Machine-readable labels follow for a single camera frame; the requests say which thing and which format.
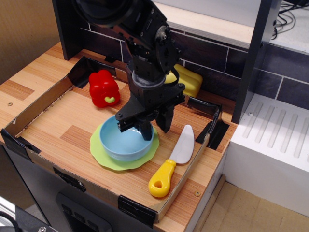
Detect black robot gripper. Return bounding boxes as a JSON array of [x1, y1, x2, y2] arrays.
[[115, 74, 184, 141]]

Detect light blue bowl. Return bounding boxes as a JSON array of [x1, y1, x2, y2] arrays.
[[99, 116, 154, 162]]

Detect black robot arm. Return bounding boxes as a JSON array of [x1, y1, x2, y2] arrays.
[[73, 0, 185, 141]]

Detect light green plate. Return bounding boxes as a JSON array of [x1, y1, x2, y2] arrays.
[[90, 126, 159, 171]]

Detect yellow toy bell pepper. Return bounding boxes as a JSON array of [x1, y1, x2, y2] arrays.
[[164, 64, 203, 98]]

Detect red toy bell pepper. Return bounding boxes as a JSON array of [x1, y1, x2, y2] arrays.
[[89, 70, 120, 108]]

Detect white toy sink drainboard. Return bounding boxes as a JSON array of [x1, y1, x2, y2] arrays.
[[223, 94, 309, 216]]

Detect grey toy oven front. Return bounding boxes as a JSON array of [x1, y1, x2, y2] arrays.
[[56, 193, 113, 232]]

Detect yellow handled toy knife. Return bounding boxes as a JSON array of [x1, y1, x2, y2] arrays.
[[148, 125, 195, 198]]

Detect dark grey vertical post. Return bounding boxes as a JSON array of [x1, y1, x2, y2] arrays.
[[232, 0, 281, 124]]

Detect black cables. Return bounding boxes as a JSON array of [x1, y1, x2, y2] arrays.
[[271, 0, 309, 41]]

